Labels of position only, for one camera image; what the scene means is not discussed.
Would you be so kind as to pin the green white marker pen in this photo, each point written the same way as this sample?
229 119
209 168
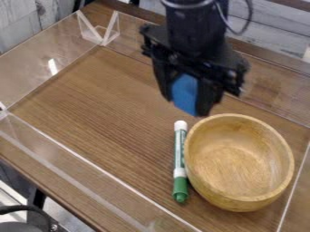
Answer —
180 192

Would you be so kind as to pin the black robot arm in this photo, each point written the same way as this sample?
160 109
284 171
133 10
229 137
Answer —
194 2

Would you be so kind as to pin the black table leg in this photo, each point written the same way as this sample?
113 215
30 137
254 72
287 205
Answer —
39 198

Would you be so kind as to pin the brown wooden bowl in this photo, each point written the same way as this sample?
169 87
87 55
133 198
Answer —
240 162

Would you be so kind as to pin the black metal bracket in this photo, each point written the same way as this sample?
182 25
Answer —
46 223

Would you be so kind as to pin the blue foam block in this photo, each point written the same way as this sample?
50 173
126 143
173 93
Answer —
185 94

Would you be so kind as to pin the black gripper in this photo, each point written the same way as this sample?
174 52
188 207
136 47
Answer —
189 45

